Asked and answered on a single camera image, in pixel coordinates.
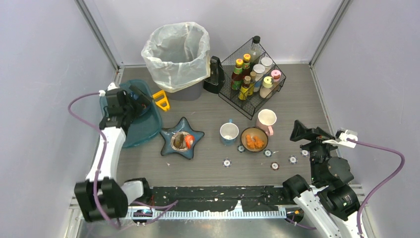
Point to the small yellow oil bottle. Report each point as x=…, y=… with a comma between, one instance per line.
x=252, y=83

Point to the shrimp on plate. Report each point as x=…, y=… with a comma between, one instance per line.
x=189, y=141

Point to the yellow cap sauce bottle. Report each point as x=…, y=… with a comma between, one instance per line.
x=236, y=74
x=246, y=65

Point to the pink cap spice jar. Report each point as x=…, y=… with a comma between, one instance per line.
x=276, y=76

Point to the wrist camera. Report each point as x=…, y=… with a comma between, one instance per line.
x=111, y=86
x=342, y=139

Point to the black device behind bin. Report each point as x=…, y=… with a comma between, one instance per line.
x=215, y=81

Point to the red poker chip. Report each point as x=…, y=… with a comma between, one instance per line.
x=274, y=166

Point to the black cap glass bottle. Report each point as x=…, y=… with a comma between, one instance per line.
x=255, y=51

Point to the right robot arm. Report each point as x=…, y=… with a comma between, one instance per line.
x=328, y=201

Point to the pink mug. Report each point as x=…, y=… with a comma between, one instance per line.
x=265, y=121

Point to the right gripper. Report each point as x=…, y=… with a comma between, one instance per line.
x=312, y=135

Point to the white trash bag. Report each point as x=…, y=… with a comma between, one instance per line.
x=178, y=55

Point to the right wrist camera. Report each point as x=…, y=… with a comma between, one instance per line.
x=342, y=139

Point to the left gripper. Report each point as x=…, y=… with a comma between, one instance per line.
x=131, y=101

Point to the blue floral mug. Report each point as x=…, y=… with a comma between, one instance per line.
x=228, y=133

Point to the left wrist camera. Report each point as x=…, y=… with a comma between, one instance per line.
x=111, y=86

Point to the brown bowl with nuggets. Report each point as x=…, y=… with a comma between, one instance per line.
x=254, y=139

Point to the grey trash bin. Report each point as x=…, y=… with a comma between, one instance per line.
x=188, y=94

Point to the black wire rack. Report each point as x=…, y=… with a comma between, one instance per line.
x=253, y=103

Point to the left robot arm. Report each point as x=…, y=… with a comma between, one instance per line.
x=99, y=196

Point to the glass jar white beads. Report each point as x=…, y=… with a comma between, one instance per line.
x=267, y=62

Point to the small brown cap bottle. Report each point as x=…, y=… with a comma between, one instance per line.
x=243, y=93

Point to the dark blue plate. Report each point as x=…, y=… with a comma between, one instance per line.
x=143, y=101

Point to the teal transparent plastic tub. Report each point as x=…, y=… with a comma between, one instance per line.
x=137, y=130

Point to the yellow cap spice jar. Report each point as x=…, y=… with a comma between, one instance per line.
x=266, y=87

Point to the yellow plastic holder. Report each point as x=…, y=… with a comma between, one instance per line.
x=161, y=100

